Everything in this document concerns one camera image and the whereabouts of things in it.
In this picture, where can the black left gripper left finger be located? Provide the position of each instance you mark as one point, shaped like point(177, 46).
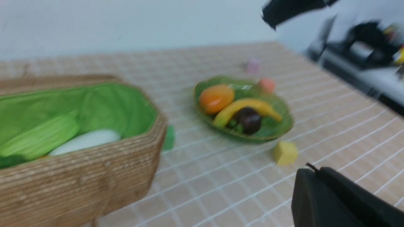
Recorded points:
point(277, 12)

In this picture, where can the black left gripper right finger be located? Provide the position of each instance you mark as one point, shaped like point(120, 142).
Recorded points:
point(325, 198)

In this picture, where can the orange yellow toy mango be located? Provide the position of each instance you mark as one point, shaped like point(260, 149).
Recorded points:
point(215, 98)

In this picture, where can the dark purple toy mangosteen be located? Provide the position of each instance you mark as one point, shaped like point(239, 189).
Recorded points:
point(246, 121)

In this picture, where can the yellow toy banana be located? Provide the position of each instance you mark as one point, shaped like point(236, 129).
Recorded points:
point(260, 106)

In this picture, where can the white toy radish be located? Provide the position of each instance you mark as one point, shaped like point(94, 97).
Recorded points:
point(87, 140)

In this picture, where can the green toy bitter gourd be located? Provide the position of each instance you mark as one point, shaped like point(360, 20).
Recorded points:
point(41, 139)

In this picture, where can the yellow foam cube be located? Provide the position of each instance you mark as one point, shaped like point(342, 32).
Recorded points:
point(285, 153)

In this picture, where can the pink lilac foam cube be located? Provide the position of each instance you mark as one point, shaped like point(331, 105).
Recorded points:
point(253, 65)

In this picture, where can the orange pink foam cube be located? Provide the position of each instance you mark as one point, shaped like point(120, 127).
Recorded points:
point(268, 85)

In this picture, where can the green glass leaf plate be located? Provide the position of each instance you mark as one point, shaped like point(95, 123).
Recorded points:
point(247, 88)

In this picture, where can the blurred background equipment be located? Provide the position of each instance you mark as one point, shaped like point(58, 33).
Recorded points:
point(365, 54)

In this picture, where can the green foam cube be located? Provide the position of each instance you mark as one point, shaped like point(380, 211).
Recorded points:
point(169, 140)

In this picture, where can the woven wicker basket green lining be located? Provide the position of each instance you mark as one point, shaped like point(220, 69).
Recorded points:
point(73, 189)

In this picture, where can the woven wicker basket lid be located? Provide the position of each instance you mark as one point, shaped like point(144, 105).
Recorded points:
point(27, 82)

